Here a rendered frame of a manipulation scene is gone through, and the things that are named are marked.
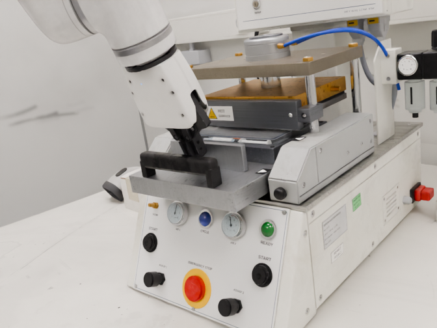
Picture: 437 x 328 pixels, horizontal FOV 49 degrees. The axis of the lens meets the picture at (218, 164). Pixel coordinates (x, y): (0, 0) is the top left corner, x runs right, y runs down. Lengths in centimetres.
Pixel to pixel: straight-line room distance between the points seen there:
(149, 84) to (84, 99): 170
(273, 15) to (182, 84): 41
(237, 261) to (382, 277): 25
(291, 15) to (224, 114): 27
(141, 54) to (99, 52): 175
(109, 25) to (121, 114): 181
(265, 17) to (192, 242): 49
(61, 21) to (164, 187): 27
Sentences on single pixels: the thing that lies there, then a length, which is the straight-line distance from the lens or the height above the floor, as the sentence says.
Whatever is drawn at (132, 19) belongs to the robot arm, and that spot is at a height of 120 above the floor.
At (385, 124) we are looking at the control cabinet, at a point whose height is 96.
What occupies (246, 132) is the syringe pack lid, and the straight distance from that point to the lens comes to 80.
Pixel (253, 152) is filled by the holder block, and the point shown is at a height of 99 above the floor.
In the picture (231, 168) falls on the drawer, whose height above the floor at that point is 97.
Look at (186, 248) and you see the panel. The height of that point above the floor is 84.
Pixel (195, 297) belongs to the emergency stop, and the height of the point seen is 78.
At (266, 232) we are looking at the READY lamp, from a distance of 69.
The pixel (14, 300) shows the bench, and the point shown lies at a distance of 100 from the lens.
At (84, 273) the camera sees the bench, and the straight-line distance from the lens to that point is 101.
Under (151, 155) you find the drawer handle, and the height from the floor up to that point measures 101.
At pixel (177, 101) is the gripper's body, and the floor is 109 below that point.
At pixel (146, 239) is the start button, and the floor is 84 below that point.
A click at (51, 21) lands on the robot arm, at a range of 65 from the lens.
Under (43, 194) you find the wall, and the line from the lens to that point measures 233.
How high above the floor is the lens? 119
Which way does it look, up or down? 17 degrees down
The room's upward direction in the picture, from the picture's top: 9 degrees counter-clockwise
